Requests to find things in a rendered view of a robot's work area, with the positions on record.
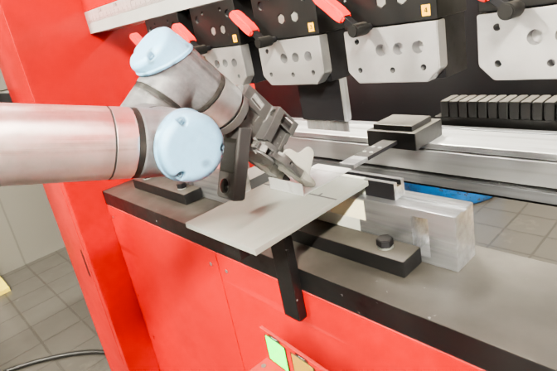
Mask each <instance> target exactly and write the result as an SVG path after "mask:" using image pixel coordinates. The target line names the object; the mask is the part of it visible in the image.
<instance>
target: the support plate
mask: <svg viewBox="0 0 557 371"><path fill-rule="evenodd" d="M368 185H369V184H368V181H366V180H361V179H356V178H350V177H345V176H338V177H337V178H336V179H334V180H332V181H330V182H328V183H326V184H325V185H323V186H321V187H319V188H317V189H316V190H314V191H312V192H310V193H311V194H315V195H309V194H306V195H305V196H302V195H295V194H292V193H288V192H285V191H281V190H275V189H271V188H270V185H264V184H263V185H260V186H258V187H256V188H254V189H253V190H250V191H248V192H246V193H245V199H244V200H242V201H232V200H230V201H228V202H226V203H224V204H223V205H220V206H218V207H216V208H214V209H213V210H210V211H208V212H206V213H204V214H202V215H200V216H198V217H196V218H194V219H192V220H190V221H188V222H186V227H187V228H188V229H191V230H194V231H196V232H198V233H200V234H204V235H205V236H208V237H210V238H213V239H216V240H218V241H221V242H222V243H226V244H229V245H230V246H233V247H235V248H238V249H240V250H243V251H245V252H247V253H251V254H253V255H255V256H257V255H258V254H260V253H262V252H263V251H264V250H266V249H267V248H270V247H271V246H273V245H274V244H276V243H277V242H279V241H280V240H282V239H284V238H286V237H287V236H289V235H290V234H292V233H293V232H295V231H297V230H298V229H300V228H302V227H303V226H304V225H306V224H308V223H310V222H311V221H313V220H314V219H316V218H317V217H319V216H320V215H322V214H324V213H326V212H327V211H328V210H330V209H332V208H333V207H335V206H337V205H339V204H340V203H341V202H343V201H344V200H346V199H348V198H350V197H351V196H353V195H354V194H355V193H357V192H359V191H360V190H362V189H364V188H366V187H367V186H368ZM321 193H322V196H326V197H330V198H334V199H337V200H332V199H328V198H324V197H320V196H316V195H320V194H321Z"/></svg>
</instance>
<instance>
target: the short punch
mask: <svg viewBox="0 0 557 371"><path fill-rule="evenodd" d="M298 92H299V98H300V103H301V108H302V113H303V119H305V120H307V122H308V128H309V129H320V130H331V131H342V132H350V125H349V120H351V106H350V100H349V94H348V87H347V81H346V77H343V78H340V79H336V80H333V81H325V82H323V83H320V84H298Z"/></svg>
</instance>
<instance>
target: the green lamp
mask: <svg viewBox="0 0 557 371"><path fill-rule="evenodd" d="M265 339H266V342H267V346H268V350H269V357H270V358H271V359H272V360H273V361H274V362H275V363H276V364H278V365H279V366H281V367H282V368H283V369H285V370H286V371H288V364H287V360H286V356H285V352H284V348H283V347H282V346H281V345H279V344H277V343H276V342H275V341H273V340H271V339H270V338H269V337H268V336H267V335H266V336H265Z"/></svg>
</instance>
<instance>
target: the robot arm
mask: <svg viewBox="0 0 557 371"><path fill-rule="evenodd" d="M130 65H131V68H132V69H133V70H134V71H135V72H136V75H138V76H139V77H138V79H137V81H136V84H135V85H134V86H133V88H132V89H131V91H130V92H129V93H128V95H127V97H126V98H125V100H124V101H123V102H122V104H121V105H120V106H119V107H114V106H89V105H64V104H16V103H0V186H22V185H35V184H50V183H64V182H77V181H105V180H119V179H131V178H146V177H159V176H166V177H167V178H169V179H171V180H173V181H184V182H196V181H201V180H203V179H205V178H207V177H208V176H209V175H211V174H212V173H213V172H214V171H215V169H216V168H217V167H218V166H219V164H220V171H219V180H218V189H217V195H218V196H219V197H221V198H225V199H227V200H232V201H242V200H244V199H245V190H246V181H247V172H248V164H249V162H250V163H251V164H253V165H254V166H256V167H257V168H259V169H260V170H261V171H264V172H265V173H266V174H268V175H270V176H272V177H273V178H276V179H280V180H285V181H290V178H289V177H288V176H287V175H289V176H291V177H292V178H293V179H294V180H295V181H297V182H299V183H300V184H303V186H304V187H314V186H315V185H316V183H315V181H314V179H313V178H312V177H311V176H310V170H311V166H312V159H313V156H314V152H313V150H312V148H310V147H305V148H304V149H303V150H302V151H300V152H295V151H294V150H292V149H285V150H283V146H284V145H286V143H287V141H288V139H289V137H290V135H291V136H293V135H294V133H295V131H296V129H297V127H298V123H297V122H296V121H295V120H294V119H292V118H291V117H290V116H289V115H288V114H287V113H286V112H285V111H284V110H283V109H282V108H281V107H275V106H272V105H271V104H270V103H269V102H268V101H267V100H266V99H265V98H264V97H263V96H262V95H260V94H259V93H258V92H257V91H256V90H255V89H254V88H253V87H252V86H251V85H250V84H245V85H240V84H233V83H232V82H231V81H230V80H229V79H227V78H226V77H225V76H224V75H223V74H222V73H221V72H220V71H219V70H218V69H217V68H216V67H215V66H213V65H212V64H211V63H210V62H209V61H208V60H207V59H206V58H204V57H203V56H202V55H201V54H200V53H199V52H198V51H197V50H195V49H194V48H193V45H192V44H191V43H188V42H187V41H186V40H185V39H183V38H182V37H181V36H180V35H178V34H177V33H176V32H174V31H173V30H172V29H170V28H168V27H165V26H163V27H158V28H156V29H154V30H152V31H150V32H149V33H148V34H147V35H146V36H145V37H144V38H143V39H142V40H141V41H140V42H139V43H138V45H137V46H136V48H135V49H134V51H133V54H132V56H131V58H130ZM284 115H285V116H286V117H288V118H289V119H290V120H291V121H292V122H293V123H290V122H289V121H288V120H287V119H286V118H285V117H284ZM284 173H285V174H284ZM286 174H287V175H286Z"/></svg>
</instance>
